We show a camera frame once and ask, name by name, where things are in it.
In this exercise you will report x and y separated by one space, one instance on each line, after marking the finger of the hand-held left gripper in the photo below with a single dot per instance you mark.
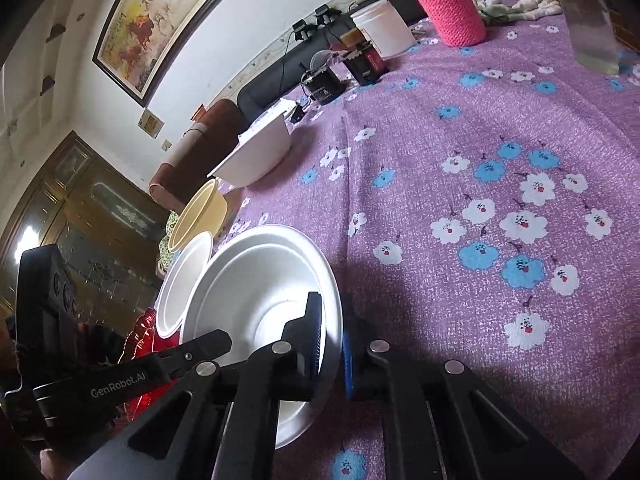
200 347

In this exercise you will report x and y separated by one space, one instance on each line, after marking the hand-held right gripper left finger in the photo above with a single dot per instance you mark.
314 340

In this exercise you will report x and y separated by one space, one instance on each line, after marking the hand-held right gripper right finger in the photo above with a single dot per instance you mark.
347 365

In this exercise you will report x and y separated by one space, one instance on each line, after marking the red plastic bowl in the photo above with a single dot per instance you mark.
142 335

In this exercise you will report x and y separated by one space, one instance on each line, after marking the small white round bowl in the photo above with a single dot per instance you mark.
182 280

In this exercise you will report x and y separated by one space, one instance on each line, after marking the large white round bowl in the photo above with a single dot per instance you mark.
250 280

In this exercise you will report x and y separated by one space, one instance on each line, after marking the yellow bowl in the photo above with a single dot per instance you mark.
200 215

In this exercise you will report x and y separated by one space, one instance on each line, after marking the wooden glass cabinet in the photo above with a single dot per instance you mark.
75 210

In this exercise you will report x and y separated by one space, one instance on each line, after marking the green floral cloth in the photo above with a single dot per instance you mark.
167 245

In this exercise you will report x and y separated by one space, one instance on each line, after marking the brown armchair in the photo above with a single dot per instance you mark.
200 155

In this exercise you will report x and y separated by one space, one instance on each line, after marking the white square bowl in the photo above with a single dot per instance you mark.
257 152

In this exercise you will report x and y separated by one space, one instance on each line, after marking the black clip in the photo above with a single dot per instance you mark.
297 114

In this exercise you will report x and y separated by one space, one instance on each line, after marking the purple floral tablecloth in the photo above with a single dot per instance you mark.
425 135

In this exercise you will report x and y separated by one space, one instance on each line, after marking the black device with clear tube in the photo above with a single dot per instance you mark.
322 85

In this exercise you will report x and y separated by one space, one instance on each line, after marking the black sofa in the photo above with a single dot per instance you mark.
270 80

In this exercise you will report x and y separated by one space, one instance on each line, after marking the red and black device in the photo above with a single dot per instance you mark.
367 62

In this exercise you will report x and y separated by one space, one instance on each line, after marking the framed yellow painting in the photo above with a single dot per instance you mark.
145 25

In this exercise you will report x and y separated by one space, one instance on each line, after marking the white plastic jar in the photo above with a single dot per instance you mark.
382 25

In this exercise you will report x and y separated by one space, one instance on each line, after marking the pink knitted bottle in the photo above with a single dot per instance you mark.
450 10

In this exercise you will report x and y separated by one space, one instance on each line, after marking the white crumpled cloth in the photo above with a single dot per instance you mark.
520 7

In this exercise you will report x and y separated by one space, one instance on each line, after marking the wall switch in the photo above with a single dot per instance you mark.
166 145

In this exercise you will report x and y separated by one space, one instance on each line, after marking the small yellow wall frame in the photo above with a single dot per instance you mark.
151 123

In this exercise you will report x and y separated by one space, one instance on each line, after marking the black camera device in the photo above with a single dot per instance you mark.
326 14
302 30

